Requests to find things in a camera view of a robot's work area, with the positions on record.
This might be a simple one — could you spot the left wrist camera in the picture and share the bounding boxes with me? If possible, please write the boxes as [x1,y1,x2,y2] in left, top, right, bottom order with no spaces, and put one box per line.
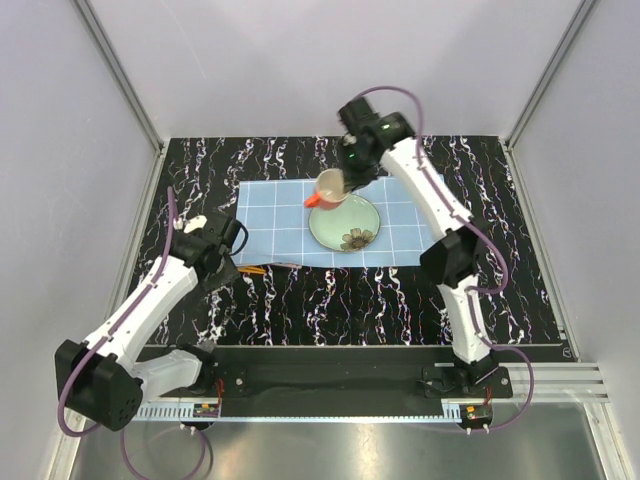
[183,211,249,256]

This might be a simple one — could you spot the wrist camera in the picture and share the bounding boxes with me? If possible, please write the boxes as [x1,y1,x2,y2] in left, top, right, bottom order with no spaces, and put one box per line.
[183,211,249,256]
[338,96,380,137]

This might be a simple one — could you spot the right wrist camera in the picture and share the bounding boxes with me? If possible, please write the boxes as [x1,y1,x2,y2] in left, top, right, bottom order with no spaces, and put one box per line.
[338,96,380,137]

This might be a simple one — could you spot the blue checked placemat cloth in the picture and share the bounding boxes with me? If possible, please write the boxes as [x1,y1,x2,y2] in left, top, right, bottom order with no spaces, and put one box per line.
[236,177,435,268]

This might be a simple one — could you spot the orange mug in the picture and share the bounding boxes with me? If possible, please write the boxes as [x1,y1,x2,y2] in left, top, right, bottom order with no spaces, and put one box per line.
[304,168,348,210]

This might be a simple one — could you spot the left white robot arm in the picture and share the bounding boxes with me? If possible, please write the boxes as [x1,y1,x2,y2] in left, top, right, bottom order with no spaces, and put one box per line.
[54,232,239,437]

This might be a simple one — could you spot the front aluminium rail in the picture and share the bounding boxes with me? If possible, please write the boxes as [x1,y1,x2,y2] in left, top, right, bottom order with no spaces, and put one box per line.
[64,362,611,406]

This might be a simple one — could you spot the right aluminium frame post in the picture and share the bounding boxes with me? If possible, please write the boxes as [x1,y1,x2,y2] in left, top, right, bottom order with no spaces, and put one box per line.
[504,0,601,150]

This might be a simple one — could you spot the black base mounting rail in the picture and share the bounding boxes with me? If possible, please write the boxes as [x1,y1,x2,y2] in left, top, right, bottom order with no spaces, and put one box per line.
[214,346,513,422]

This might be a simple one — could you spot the left aluminium frame post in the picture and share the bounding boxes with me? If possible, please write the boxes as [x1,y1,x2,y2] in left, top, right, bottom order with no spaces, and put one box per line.
[73,0,167,151]

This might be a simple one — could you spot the right control board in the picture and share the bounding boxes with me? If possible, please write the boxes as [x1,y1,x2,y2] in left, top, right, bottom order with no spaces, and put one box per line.
[463,404,493,423]

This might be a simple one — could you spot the green floral plate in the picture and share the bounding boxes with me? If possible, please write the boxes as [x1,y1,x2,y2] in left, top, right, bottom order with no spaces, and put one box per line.
[308,195,381,253]

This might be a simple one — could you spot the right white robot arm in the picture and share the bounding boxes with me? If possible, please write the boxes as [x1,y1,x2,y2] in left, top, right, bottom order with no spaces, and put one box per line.
[338,112,498,397]

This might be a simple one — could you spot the orange plastic fork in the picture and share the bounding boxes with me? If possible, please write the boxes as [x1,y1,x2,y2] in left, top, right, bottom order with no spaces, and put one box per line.
[238,266,266,275]

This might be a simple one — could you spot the pink handled knife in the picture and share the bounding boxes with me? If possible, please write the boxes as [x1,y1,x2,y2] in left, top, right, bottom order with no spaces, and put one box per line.
[272,262,302,269]

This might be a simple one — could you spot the left control board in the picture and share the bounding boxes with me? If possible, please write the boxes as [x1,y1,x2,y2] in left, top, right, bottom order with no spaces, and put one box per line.
[193,403,220,418]

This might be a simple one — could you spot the aluminium frame post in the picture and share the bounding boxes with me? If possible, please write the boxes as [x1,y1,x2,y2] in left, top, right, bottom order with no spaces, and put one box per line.
[73,0,167,151]
[504,0,601,150]

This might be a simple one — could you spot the control board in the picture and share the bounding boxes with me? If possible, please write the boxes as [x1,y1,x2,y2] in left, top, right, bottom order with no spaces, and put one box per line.
[193,403,220,418]
[463,404,493,423]

